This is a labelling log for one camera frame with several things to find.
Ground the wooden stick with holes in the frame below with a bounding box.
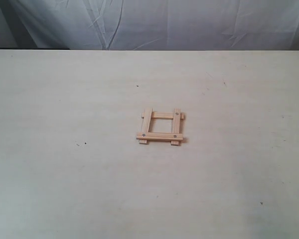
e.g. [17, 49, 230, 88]
[136, 132, 183, 141]
[171, 108, 181, 139]

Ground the horizontal plain wooden stick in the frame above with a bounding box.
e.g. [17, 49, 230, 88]
[141, 112, 185, 120]

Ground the white backdrop cloth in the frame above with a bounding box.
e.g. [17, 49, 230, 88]
[0, 0, 299, 51]

